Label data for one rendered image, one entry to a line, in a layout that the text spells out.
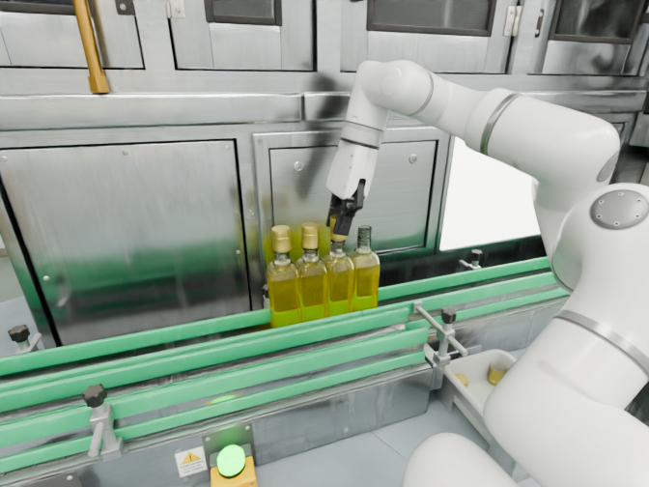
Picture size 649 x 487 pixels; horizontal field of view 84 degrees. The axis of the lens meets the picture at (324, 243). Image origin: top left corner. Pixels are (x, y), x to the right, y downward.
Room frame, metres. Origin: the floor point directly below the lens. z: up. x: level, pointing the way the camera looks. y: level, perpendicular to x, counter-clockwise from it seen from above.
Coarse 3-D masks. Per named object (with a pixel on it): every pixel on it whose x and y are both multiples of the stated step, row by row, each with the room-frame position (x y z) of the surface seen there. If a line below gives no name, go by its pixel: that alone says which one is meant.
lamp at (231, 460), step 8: (224, 448) 0.41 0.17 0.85; (232, 448) 0.41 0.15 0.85; (240, 448) 0.41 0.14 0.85; (224, 456) 0.40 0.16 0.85; (232, 456) 0.40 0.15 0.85; (240, 456) 0.40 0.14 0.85; (224, 464) 0.38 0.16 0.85; (232, 464) 0.38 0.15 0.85; (240, 464) 0.39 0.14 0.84; (224, 472) 0.38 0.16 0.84; (232, 472) 0.38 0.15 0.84; (240, 472) 0.39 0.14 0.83
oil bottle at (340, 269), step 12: (336, 264) 0.63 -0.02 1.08; (348, 264) 0.64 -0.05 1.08; (336, 276) 0.63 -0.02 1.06; (348, 276) 0.64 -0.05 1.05; (336, 288) 0.63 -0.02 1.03; (348, 288) 0.64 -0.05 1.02; (336, 300) 0.63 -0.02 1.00; (348, 300) 0.64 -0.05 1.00; (336, 312) 0.63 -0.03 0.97; (348, 312) 0.64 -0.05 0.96
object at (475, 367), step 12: (456, 360) 0.63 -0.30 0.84; (468, 360) 0.64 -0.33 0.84; (480, 360) 0.65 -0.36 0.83; (492, 360) 0.66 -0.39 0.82; (504, 360) 0.65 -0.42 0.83; (456, 372) 0.62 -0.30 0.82; (468, 372) 0.63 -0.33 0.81; (480, 372) 0.64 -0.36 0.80; (456, 384) 0.57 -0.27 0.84; (468, 384) 0.63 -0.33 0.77; (480, 384) 0.63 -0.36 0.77; (468, 396) 0.53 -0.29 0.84; (480, 396) 0.60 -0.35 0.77; (480, 408) 0.50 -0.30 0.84
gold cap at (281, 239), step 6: (276, 228) 0.62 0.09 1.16; (282, 228) 0.62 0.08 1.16; (288, 228) 0.62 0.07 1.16; (276, 234) 0.61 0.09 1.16; (282, 234) 0.61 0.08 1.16; (288, 234) 0.62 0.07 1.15; (276, 240) 0.61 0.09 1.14; (282, 240) 0.61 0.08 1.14; (288, 240) 0.62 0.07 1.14; (276, 246) 0.61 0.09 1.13; (282, 246) 0.61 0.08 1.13; (288, 246) 0.62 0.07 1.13; (282, 252) 0.61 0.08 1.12
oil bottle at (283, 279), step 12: (276, 264) 0.61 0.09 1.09; (288, 264) 0.62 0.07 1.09; (276, 276) 0.60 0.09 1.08; (288, 276) 0.60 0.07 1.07; (276, 288) 0.59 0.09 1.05; (288, 288) 0.60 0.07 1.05; (276, 300) 0.59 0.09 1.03; (288, 300) 0.60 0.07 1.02; (276, 312) 0.59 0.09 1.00; (288, 312) 0.60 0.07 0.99; (276, 324) 0.59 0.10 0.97; (288, 324) 0.60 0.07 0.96
